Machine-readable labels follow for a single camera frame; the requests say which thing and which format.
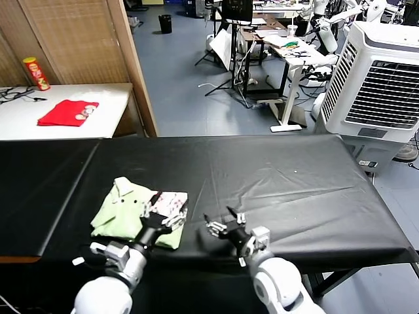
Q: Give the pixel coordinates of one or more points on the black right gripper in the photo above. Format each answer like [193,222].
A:
[237,235]

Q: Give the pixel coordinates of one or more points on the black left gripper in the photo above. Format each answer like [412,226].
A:
[152,229]

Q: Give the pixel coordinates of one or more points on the light green shirt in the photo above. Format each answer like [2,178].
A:
[121,216]

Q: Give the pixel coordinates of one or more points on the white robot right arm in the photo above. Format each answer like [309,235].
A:
[281,288]

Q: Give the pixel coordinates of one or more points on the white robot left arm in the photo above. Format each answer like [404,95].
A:
[108,294]

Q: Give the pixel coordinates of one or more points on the black table cover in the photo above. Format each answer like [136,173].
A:
[294,183]

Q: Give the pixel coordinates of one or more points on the white side table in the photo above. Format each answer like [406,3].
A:
[104,108]

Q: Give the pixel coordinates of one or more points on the folded red shirt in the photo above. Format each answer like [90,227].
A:
[65,114]

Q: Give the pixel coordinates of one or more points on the white standing desk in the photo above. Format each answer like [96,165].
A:
[289,91]

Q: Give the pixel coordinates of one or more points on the white power strip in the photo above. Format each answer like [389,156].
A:
[368,163]

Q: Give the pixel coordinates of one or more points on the black tripod stand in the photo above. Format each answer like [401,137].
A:
[235,59]

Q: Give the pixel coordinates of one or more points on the white reflector panel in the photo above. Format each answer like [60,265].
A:
[222,45]

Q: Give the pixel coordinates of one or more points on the red chips can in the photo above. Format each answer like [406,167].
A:
[37,75]

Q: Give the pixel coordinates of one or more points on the black trash bin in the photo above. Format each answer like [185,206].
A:
[165,24]

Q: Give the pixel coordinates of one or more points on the green yellow item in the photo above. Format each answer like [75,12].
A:
[291,44]

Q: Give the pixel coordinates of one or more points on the plastic cup with straw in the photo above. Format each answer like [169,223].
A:
[292,30]

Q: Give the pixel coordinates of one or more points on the brown desk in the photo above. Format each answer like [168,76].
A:
[271,23]

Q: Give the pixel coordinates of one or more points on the white air cooler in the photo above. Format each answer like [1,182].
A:
[376,81]

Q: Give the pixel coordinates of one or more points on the white humanoid robot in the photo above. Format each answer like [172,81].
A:
[327,37]
[376,8]

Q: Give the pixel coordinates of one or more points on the black monitor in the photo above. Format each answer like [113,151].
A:
[237,10]

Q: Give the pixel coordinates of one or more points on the gray right wrist camera mount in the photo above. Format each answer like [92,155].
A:
[260,238]

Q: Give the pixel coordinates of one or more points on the gray wrist camera mount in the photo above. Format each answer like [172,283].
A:
[260,238]
[114,253]

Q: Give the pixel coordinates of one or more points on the gray left wrist camera mount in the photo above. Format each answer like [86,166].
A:
[114,253]

